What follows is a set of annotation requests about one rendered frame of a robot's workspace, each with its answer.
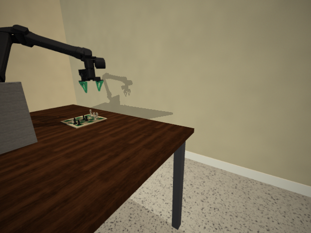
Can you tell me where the green and cream chessboard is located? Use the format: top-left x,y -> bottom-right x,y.
60,114 -> 107,128

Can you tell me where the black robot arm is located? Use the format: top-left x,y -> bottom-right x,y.
0,25 -> 105,83

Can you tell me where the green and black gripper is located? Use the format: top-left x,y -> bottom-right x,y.
79,68 -> 104,93

